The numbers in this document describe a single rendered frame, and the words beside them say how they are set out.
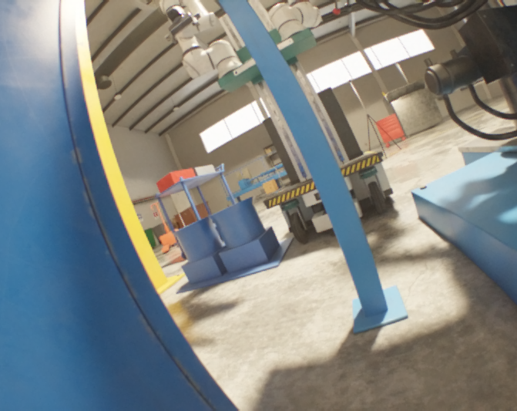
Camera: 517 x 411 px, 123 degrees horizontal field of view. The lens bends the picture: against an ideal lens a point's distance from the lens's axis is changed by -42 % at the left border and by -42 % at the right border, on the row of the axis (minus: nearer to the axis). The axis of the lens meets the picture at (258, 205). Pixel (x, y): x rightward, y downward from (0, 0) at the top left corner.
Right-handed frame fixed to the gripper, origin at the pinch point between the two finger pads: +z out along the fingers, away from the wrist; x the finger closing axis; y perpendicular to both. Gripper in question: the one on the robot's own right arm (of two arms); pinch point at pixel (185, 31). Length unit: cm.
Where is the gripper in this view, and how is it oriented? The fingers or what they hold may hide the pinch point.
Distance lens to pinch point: 122.4
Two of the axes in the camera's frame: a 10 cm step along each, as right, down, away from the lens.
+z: 3.8, 8.5, -3.7
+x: -8.3, 4.9, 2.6
